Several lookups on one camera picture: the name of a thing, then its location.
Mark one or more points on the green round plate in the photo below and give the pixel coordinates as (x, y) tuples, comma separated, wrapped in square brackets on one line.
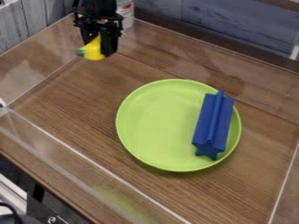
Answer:
[(155, 125)]

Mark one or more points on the blue star-shaped block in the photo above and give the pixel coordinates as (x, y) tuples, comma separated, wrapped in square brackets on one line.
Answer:
[(212, 126)]

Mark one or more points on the clear acrylic enclosure wall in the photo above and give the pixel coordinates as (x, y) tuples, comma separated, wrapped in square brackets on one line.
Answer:
[(58, 135)]

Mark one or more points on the yellow toy banana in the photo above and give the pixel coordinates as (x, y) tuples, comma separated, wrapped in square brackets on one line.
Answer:
[(91, 50)]

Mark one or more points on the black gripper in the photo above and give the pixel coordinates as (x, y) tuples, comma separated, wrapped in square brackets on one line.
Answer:
[(96, 18)]

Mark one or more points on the white yellow can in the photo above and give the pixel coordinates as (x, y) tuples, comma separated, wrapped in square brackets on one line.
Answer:
[(125, 9)]

